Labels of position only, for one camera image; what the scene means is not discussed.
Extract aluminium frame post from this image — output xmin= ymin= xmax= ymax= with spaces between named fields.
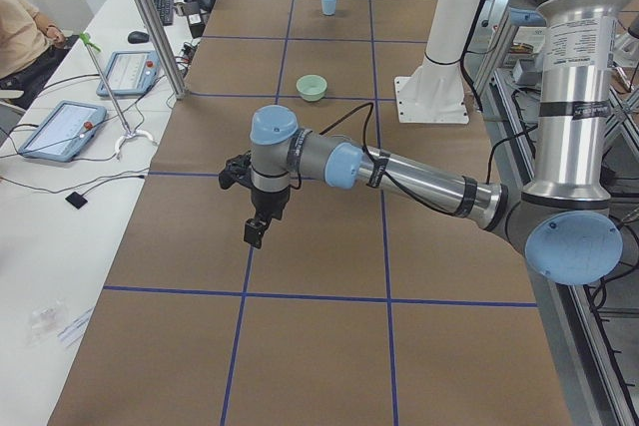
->
xmin=134 ymin=0 xmax=187 ymax=100

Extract small black square pad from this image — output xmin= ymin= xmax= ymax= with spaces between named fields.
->
xmin=65 ymin=192 xmax=88 ymax=210

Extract near teach pendant tablet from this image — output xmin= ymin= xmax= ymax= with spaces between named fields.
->
xmin=18 ymin=101 xmax=107 ymax=163

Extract seated person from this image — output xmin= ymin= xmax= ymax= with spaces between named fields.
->
xmin=1 ymin=0 xmax=68 ymax=110

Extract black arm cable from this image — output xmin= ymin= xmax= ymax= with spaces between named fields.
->
xmin=289 ymin=101 xmax=538 ymax=217

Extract clear plastic bag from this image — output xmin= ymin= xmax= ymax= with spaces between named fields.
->
xmin=26 ymin=299 xmax=69 ymax=347

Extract mint green bowl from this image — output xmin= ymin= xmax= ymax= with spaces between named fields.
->
xmin=296 ymin=74 xmax=327 ymax=102

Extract green tipped reacher stick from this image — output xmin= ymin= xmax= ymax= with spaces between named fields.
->
xmin=79 ymin=32 xmax=158 ymax=159

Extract white camera pole base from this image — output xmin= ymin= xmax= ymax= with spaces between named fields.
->
xmin=394 ymin=0 xmax=481 ymax=125

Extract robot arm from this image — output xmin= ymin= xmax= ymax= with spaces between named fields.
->
xmin=240 ymin=0 xmax=630 ymax=285

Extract light blue plastic cup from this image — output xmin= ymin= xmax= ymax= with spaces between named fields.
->
xmin=320 ymin=0 xmax=337 ymax=16

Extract far teach pendant tablet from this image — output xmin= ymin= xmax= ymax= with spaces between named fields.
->
xmin=105 ymin=51 xmax=161 ymax=97

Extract black keyboard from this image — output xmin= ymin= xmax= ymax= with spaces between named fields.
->
xmin=147 ymin=0 xmax=175 ymax=27

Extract teach pendant tablet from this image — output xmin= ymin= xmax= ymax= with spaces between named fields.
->
xmin=18 ymin=101 xmax=107 ymax=163
xmin=105 ymin=51 xmax=161 ymax=97

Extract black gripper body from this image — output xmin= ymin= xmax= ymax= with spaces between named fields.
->
xmin=251 ymin=187 xmax=291 ymax=222

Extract black computer mouse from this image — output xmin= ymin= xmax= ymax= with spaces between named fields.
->
xmin=127 ymin=31 xmax=150 ymax=45

